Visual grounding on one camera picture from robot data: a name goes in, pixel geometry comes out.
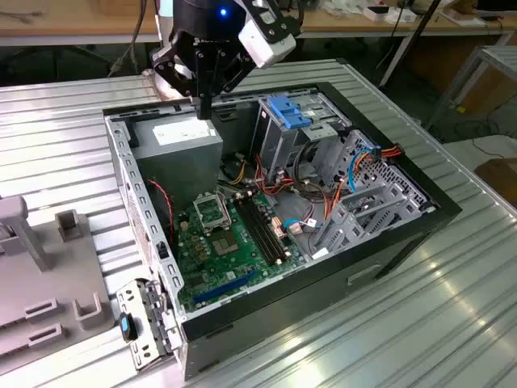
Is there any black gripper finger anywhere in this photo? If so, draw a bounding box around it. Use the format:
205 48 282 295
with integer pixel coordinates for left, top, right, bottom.
151 39 206 120
204 47 259 120

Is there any multicolour power wire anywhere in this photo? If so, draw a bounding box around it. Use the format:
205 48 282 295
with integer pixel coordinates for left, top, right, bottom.
369 145 401 165

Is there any grey metal disk bay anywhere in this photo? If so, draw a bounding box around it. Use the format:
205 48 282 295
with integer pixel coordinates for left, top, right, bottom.
310 129 439 259

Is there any blue carrier in drive cage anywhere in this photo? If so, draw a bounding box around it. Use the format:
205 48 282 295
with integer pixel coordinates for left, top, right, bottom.
267 95 315 131

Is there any grey power supply unit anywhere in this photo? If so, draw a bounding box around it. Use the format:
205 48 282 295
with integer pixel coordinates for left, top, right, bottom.
131 112 224 211

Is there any grey metal drive cage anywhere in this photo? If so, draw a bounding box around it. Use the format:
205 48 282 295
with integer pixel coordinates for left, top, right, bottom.
250 95 352 191

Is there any long wooden desk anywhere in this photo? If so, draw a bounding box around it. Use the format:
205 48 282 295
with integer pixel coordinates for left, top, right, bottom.
296 0 517 41

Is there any metal socket cover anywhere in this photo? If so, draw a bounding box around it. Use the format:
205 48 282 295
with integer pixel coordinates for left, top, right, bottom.
193 193 232 234

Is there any white box with dark lid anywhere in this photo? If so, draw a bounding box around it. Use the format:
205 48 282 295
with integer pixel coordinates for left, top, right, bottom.
363 5 389 21

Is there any black RAM slot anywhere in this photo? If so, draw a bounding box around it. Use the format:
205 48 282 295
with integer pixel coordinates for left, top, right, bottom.
245 196 285 266
236 197 275 268

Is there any CPU socket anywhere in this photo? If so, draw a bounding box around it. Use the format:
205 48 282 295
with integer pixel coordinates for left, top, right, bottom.
208 227 240 260

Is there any black slanted pole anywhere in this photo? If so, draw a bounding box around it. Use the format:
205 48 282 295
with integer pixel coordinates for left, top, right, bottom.
378 0 442 88

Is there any green motherboard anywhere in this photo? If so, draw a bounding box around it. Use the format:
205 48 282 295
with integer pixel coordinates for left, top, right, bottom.
175 189 308 314

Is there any blue expansion slot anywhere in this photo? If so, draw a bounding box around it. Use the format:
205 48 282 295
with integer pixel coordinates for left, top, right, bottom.
192 269 258 305

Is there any black open PC case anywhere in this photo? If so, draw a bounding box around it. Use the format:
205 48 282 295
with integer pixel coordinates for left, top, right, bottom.
103 80 464 383

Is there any grey parts rack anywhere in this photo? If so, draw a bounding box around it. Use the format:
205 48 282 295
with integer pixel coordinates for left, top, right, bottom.
0 196 116 359

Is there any black latch with blue tab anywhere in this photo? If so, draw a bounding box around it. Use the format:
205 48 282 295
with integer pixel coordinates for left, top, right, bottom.
120 310 141 343

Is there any large cardboard box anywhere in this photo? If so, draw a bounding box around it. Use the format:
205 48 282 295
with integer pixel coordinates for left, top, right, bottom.
456 60 517 116

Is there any small cardboard box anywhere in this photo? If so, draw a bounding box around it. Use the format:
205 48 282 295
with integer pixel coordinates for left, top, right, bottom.
474 158 517 203

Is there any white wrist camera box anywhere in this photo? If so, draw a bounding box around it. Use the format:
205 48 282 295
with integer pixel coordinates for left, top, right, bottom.
237 18 297 69

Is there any grey arm cable bundle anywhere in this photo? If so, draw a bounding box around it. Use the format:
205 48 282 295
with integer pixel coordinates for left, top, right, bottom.
107 0 149 78

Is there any red black twisted wire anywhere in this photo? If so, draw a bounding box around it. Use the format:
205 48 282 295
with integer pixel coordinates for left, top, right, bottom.
147 177 175 247

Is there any black sleeved cable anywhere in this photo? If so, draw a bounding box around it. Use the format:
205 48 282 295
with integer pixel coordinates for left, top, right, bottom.
292 139 324 199

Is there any multicolour wire bundle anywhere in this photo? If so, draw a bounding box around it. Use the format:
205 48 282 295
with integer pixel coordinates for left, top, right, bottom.
217 153 348 227

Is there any flat blue data wire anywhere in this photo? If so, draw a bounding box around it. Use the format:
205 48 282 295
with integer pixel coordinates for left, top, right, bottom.
349 147 372 194

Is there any thin blue board wire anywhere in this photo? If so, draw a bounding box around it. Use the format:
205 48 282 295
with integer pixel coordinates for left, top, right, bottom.
281 217 303 236

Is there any grey metal frame table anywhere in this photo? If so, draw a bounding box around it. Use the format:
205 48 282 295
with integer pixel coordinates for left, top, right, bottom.
426 44 517 134

